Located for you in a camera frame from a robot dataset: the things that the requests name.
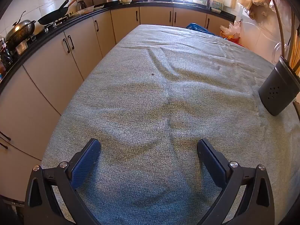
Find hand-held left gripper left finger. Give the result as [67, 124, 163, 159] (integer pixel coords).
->
[23, 138, 102, 225]

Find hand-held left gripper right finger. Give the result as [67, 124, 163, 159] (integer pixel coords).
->
[197, 138, 275, 225]

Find dark grey chopstick holder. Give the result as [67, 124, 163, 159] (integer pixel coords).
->
[258, 55, 300, 116]

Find bundle of wooden chopsticks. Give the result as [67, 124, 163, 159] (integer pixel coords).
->
[272, 0, 300, 74]

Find grey-green table cloth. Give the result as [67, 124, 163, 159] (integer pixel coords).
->
[41, 24, 300, 225]

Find beige lower kitchen cabinets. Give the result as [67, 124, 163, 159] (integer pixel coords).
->
[0, 6, 235, 201]

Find small red plastic basket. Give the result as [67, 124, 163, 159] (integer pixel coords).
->
[223, 31, 241, 45]

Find clear glass pitcher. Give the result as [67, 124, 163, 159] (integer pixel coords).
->
[272, 40, 293, 65]

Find seasoning bottles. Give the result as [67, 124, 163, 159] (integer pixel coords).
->
[0, 36, 12, 75]

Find white plastic bags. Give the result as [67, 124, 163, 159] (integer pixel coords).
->
[220, 21, 242, 38]

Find blue plastic bag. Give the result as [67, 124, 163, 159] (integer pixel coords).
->
[186, 23, 221, 37]

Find black gas stove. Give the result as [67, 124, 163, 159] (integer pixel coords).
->
[43, 14, 71, 32]

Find steel wok with lid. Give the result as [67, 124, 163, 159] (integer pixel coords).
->
[5, 10, 37, 48]

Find black frying pan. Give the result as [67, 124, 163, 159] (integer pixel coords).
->
[37, 0, 80, 26]

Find black kitchen countertop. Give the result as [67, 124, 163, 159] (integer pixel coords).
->
[0, 1, 236, 92]

